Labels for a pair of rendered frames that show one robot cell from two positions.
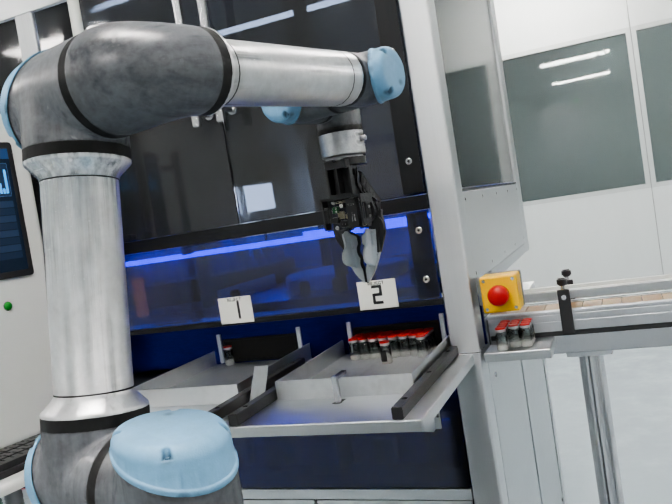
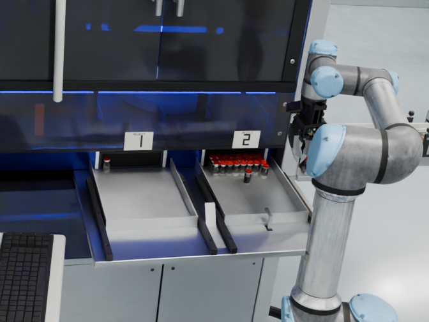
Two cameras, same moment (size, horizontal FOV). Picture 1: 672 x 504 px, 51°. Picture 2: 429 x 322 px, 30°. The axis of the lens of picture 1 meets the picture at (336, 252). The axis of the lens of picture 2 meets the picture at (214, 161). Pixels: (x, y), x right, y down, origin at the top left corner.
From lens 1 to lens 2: 1.74 m
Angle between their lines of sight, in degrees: 47
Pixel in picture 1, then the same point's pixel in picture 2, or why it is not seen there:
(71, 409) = (331, 304)
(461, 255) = not seen: hidden behind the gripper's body
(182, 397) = (154, 223)
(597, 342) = not seen: hidden behind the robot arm
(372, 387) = (285, 218)
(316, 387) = (251, 218)
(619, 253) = not seen: outside the picture
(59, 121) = (362, 180)
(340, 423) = (297, 250)
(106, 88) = (402, 176)
